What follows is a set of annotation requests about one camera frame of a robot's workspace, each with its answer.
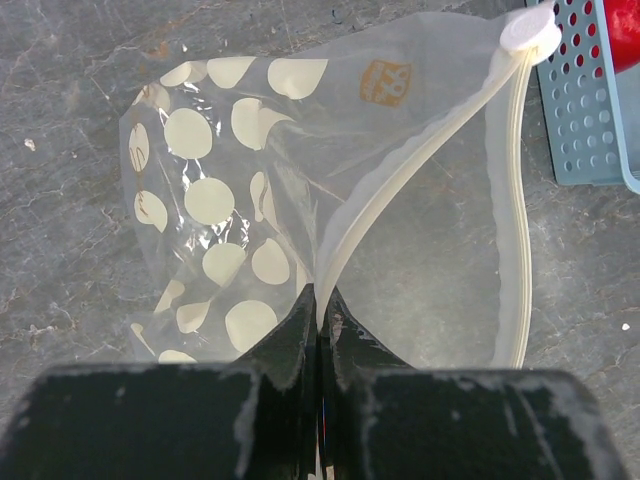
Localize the bright red apple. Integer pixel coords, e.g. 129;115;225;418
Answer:
603;0;640;73

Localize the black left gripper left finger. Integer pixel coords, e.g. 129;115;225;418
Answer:
1;286;317;479

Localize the clear polka dot zip bag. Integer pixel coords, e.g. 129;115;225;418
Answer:
119;1;561;368

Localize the light blue perforated basket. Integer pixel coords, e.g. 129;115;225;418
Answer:
537;1;639;194

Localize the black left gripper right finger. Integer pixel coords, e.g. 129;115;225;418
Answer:
319;292;628;479

